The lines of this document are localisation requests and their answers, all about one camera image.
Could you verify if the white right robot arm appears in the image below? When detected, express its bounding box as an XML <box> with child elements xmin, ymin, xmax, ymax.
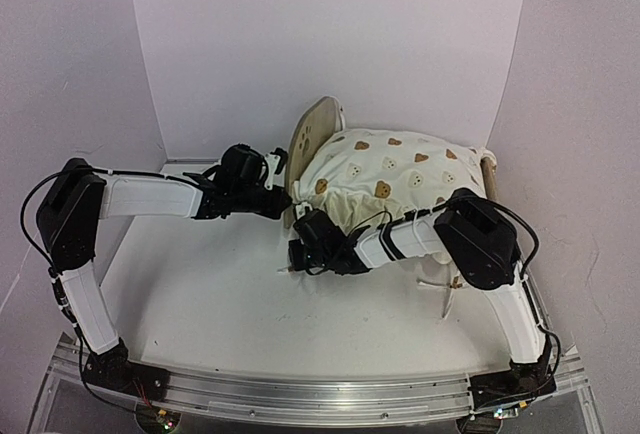
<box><xmin>288</xmin><ymin>188</ymin><xmax>561</xmax><ymax>408</ymax></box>

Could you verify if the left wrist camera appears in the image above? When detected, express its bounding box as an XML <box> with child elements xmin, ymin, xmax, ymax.
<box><xmin>264</xmin><ymin>147</ymin><xmax>288</xmax><ymax>190</ymax></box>

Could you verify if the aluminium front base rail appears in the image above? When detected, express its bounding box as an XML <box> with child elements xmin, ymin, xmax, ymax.
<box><xmin>47</xmin><ymin>344</ymin><xmax>603</xmax><ymax>433</ymax></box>

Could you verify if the large bear print cushion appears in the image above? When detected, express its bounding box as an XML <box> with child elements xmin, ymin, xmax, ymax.
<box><xmin>277</xmin><ymin>108</ymin><xmax>499</xmax><ymax>320</ymax></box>

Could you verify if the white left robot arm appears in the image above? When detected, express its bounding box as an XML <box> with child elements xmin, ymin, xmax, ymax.
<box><xmin>19</xmin><ymin>144</ymin><xmax>291</xmax><ymax>392</ymax></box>

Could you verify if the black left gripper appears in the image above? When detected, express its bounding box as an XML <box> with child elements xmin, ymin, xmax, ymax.
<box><xmin>234</xmin><ymin>184</ymin><xmax>294</xmax><ymax>220</ymax></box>

